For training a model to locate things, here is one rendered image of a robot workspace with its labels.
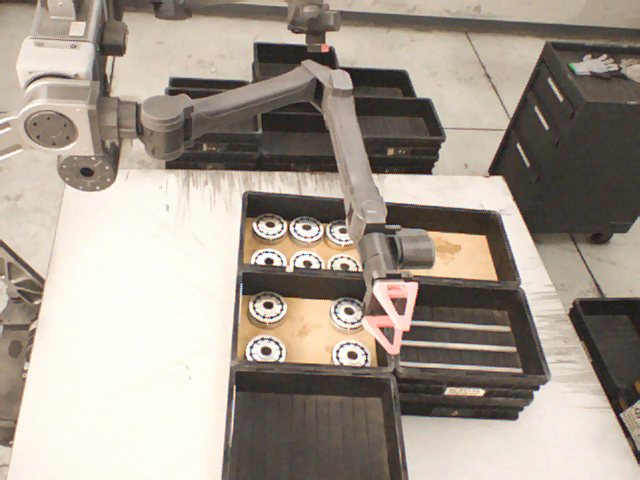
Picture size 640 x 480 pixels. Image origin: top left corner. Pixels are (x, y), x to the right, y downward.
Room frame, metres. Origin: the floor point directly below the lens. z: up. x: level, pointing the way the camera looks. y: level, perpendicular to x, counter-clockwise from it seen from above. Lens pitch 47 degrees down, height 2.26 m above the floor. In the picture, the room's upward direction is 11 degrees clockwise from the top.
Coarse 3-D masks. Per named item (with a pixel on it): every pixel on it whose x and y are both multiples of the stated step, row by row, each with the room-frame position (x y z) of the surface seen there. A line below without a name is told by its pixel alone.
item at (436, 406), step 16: (400, 400) 0.88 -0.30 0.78; (416, 400) 0.88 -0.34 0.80; (432, 400) 0.89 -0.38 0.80; (448, 400) 0.89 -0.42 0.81; (464, 400) 0.90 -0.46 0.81; (480, 400) 0.91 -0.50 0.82; (496, 400) 0.92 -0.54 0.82; (416, 416) 0.88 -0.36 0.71; (432, 416) 0.89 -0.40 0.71; (448, 416) 0.90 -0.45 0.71; (464, 416) 0.91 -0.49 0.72; (480, 416) 0.92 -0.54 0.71; (496, 416) 0.93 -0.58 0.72; (512, 416) 0.94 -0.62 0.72
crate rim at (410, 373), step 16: (480, 288) 1.19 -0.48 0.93; (496, 288) 1.20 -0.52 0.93; (512, 288) 1.21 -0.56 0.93; (528, 304) 1.17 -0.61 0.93; (528, 320) 1.11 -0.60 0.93; (400, 368) 0.88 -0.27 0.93; (416, 368) 0.89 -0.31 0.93; (544, 368) 0.97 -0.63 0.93; (528, 384) 0.92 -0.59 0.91; (544, 384) 0.93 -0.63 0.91
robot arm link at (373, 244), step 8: (360, 240) 0.76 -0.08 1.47; (368, 240) 0.75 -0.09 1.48; (376, 240) 0.75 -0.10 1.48; (384, 240) 0.76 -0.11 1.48; (392, 240) 0.78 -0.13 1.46; (360, 248) 0.75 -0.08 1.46; (368, 248) 0.74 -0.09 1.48; (376, 248) 0.73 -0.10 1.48; (384, 248) 0.74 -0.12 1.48; (392, 248) 0.77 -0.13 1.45; (400, 248) 0.76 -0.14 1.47; (360, 256) 0.73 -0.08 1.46; (368, 256) 0.72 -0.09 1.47; (392, 256) 0.73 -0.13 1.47; (400, 256) 0.74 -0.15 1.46
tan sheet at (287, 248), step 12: (252, 228) 1.33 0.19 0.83; (288, 228) 1.36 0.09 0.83; (324, 228) 1.39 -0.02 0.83; (252, 240) 1.28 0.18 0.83; (288, 240) 1.31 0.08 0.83; (324, 240) 1.34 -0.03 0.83; (252, 252) 1.24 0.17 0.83; (288, 252) 1.27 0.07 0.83; (312, 252) 1.28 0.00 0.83; (324, 252) 1.29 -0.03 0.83; (336, 252) 1.30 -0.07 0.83; (348, 252) 1.31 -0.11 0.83; (288, 264) 1.22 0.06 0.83; (360, 264) 1.27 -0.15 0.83
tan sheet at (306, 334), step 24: (240, 312) 1.02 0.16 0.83; (288, 312) 1.05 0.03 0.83; (312, 312) 1.07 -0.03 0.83; (240, 336) 0.94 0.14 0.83; (288, 336) 0.97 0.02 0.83; (312, 336) 0.99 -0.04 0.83; (336, 336) 1.00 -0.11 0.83; (360, 336) 1.02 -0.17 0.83; (288, 360) 0.90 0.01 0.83; (312, 360) 0.91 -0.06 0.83
